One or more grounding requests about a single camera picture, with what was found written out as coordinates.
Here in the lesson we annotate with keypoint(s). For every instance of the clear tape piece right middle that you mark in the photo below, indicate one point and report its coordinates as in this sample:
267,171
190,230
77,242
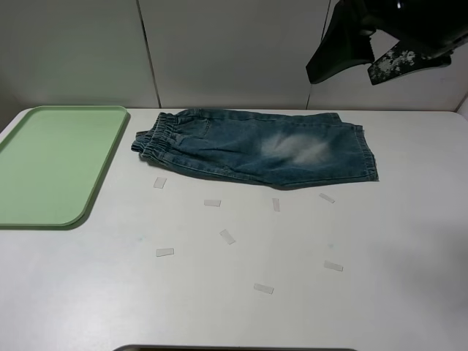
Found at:
327,198

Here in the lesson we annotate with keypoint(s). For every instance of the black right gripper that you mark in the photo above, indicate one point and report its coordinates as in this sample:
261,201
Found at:
431,30

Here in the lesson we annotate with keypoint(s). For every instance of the clear tape piece lower left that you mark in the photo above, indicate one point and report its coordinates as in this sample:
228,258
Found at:
165,252

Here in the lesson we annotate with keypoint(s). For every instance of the clear tape piece lower right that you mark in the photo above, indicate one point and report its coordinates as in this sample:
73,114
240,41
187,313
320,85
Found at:
333,266

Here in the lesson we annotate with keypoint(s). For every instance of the children's blue denim shorts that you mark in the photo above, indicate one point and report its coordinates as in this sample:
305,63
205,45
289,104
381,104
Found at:
275,150

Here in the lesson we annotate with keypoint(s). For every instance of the clear tape piece centre slanted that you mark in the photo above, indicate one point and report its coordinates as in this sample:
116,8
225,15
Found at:
225,234

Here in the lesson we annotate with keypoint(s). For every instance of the light green plastic tray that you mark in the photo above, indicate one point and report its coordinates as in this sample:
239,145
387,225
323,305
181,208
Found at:
52,162

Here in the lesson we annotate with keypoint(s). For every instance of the clear tape piece centre upright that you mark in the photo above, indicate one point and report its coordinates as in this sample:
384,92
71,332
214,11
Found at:
276,205

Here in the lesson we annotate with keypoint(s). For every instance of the clear tape piece bottom centre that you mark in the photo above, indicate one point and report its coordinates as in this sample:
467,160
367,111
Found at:
263,288

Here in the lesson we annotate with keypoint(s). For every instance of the clear tape piece left upper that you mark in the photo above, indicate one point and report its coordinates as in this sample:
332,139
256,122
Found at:
159,183

